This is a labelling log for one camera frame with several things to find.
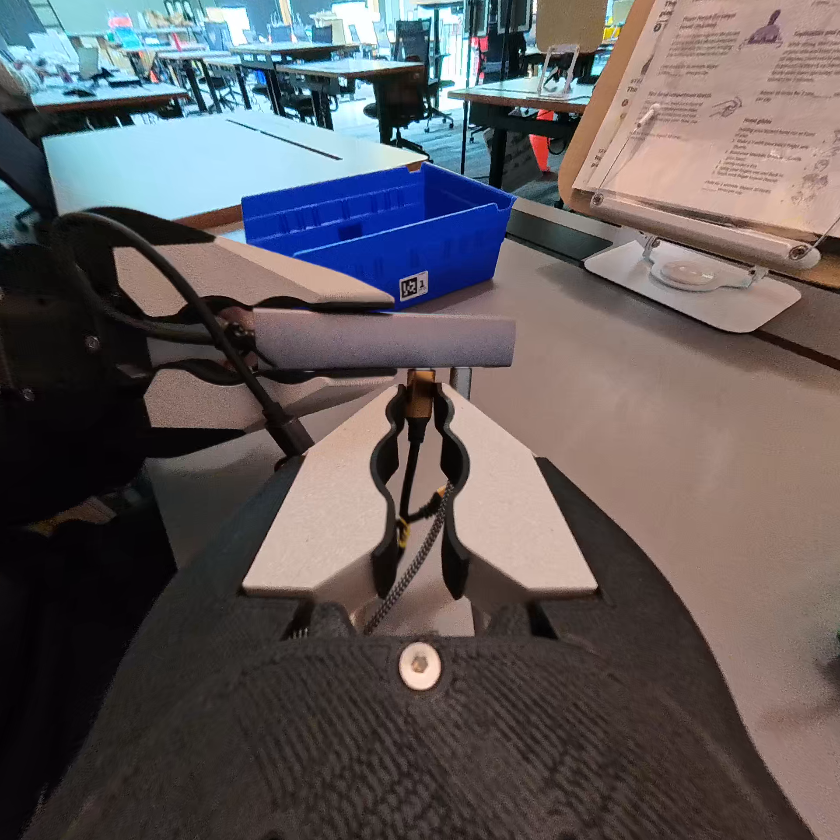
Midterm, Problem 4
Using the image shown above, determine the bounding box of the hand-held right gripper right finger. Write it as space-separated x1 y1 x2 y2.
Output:
433 383 601 624

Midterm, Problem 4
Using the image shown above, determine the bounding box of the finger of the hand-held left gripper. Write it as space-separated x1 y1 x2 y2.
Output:
110 235 396 317
141 366 399 435

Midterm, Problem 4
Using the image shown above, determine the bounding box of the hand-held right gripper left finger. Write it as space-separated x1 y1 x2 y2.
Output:
241 385 406 624

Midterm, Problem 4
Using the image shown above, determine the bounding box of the black hub cable grey plug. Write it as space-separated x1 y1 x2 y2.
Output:
56 209 317 458

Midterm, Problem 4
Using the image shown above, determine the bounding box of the grey usb hub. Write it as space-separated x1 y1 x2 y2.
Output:
251 306 517 370

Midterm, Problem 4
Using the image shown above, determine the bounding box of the gold plug usb-c cable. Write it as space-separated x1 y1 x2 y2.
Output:
362 367 456 636

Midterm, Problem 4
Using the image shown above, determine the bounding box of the blue plastic bin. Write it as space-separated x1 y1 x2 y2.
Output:
240 161 517 312

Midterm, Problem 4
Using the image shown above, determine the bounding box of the wooden background desk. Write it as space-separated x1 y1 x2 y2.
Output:
448 75 595 191
274 58 427 132

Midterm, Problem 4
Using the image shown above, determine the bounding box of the black office chair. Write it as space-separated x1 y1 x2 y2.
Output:
379 18 455 151

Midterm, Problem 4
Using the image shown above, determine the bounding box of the orange traffic cone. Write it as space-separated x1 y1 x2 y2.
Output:
529 107 557 173

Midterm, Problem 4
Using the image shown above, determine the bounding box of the clear acrylic stand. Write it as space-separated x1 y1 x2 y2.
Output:
538 43 583 99

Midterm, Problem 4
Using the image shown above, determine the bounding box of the cardboard panel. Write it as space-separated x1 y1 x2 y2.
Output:
535 0 609 52

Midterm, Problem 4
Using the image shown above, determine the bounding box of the instruction sheet on wooden stand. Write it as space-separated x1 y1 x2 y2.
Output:
558 0 840 334

